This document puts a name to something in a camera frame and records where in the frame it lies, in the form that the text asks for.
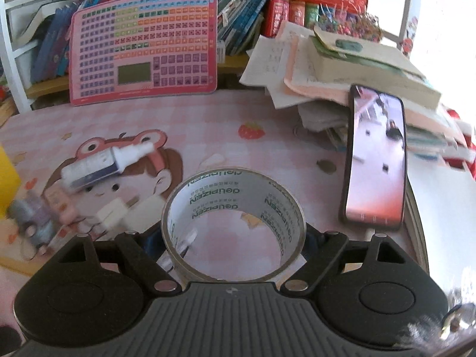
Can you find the stack of papers and books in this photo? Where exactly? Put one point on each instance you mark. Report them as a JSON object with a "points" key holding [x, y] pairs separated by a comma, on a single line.
{"points": [[299, 65]]}

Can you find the white power adapter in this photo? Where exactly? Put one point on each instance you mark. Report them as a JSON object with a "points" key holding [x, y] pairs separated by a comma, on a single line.
{"points": [[116, 216]]}

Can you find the pink learning keyboard tablet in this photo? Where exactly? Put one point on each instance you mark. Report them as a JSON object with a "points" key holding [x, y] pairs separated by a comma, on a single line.
{"points": [[125, 49]]}

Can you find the clear tape roll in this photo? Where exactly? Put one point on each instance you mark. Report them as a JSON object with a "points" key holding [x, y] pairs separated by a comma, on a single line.
{"points": [[232, 225]]}

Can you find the row of blue books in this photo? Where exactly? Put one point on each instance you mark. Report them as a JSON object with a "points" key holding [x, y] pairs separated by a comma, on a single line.
{"points": [[51, 25]]}

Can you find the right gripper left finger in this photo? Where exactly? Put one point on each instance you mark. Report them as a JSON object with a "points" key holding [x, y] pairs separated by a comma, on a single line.
{"points": [[139, 255]]}

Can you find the yellow cardboard box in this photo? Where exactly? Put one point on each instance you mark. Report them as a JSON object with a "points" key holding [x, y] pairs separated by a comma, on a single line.
{"points": [[9, 182]]}

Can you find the black smartphone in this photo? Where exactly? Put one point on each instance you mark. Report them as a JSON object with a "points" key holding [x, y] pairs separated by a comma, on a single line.
{"points": [[376, 163]]}

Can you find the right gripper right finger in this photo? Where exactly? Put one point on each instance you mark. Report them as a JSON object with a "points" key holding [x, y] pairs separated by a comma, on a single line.
{"points": [[322, 252]]}

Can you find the white bookshelf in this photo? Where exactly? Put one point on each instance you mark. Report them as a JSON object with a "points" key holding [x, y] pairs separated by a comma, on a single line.
{"points": [[22, 44]]}

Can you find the pink printed table mat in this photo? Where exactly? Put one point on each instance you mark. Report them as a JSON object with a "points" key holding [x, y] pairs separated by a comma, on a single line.
{"points": [[197, 133]]}

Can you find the white spray bottle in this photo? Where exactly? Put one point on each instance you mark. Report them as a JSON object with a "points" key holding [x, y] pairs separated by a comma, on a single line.
{"points": [[101, 165]]}

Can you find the grey toy car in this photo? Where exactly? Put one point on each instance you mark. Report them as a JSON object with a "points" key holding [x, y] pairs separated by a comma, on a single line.
{"points": [[34, 219]]}

